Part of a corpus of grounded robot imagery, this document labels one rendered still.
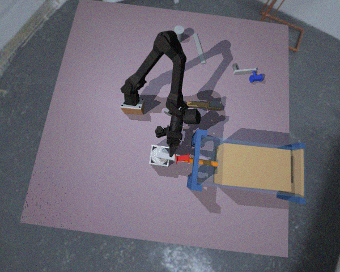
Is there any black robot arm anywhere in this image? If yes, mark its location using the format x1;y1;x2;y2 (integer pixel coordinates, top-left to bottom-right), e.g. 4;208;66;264
120;30;201;124

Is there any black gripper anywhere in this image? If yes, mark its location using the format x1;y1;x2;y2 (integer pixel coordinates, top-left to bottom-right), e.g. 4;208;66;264
167;122;183;157

